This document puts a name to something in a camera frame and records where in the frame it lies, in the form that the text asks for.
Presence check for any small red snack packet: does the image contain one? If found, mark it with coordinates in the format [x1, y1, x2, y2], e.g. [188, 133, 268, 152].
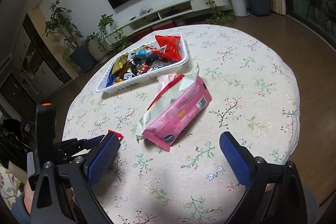
[108, 130, 123, 143]

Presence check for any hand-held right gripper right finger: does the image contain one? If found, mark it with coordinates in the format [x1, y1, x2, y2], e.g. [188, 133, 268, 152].
[219, 131, 307, 224]

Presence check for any floral tablecloth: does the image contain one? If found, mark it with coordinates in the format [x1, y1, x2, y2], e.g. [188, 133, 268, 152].
[62, 24, 301, 224]

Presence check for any black outdoor chair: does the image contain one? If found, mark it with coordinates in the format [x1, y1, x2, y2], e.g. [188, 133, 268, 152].
[304, 0, 336, 33]

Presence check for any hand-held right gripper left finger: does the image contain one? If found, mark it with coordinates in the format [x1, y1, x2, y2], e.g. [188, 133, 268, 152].
[30, 132, 121, 224]

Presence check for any white television console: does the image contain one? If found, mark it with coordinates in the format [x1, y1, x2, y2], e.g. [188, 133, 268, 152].
[115, 0, 234, 39]

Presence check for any trailing vine potted plant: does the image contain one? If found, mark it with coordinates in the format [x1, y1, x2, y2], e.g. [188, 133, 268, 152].
[98, 13, 130, 53]

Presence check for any pale pink snack packet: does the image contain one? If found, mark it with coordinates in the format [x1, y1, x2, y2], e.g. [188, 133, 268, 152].
[156, 74, 181, 98]

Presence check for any floral cushion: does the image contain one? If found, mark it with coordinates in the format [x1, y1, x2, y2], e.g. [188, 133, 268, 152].
[0, 161, 23, 209]

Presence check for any small potted plant grey pot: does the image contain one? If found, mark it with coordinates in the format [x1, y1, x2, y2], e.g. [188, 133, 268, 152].
[84, 32, 109, 62]

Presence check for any cream white snack packet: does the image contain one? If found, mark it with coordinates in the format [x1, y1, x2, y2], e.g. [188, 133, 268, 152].
[136, 63, 200, 144]

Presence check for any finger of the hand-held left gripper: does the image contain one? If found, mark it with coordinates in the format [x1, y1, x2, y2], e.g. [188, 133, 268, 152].
[79, 135, 107, 155]

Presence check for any black and yellow snack packet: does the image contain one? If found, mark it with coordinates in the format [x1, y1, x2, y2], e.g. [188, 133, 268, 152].
[123, 60, 140, 81]

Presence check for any light blue snack packet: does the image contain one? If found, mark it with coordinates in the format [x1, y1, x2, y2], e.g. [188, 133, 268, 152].
[135, 46, 158, 60]

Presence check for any white plastic tray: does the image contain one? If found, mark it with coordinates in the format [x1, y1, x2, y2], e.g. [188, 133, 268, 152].
[96, 32, 190, 93]

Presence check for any gold snack packet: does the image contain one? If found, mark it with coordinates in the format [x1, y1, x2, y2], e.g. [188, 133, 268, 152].
[112, 55, 129, 75]

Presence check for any large red snack bag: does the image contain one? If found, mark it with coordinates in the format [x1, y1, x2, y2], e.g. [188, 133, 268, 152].
[154, 34, 184, 60]

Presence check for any leafy potted plant dark pot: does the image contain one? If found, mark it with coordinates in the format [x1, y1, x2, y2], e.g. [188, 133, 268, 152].
[42, 0, 97, 73]

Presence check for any person's left hand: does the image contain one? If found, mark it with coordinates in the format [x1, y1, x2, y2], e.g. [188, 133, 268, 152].
[23, 181, 37, 215]

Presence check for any grey fabric chair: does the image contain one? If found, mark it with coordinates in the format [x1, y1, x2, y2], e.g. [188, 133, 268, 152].
[262, 185, 320, 224]

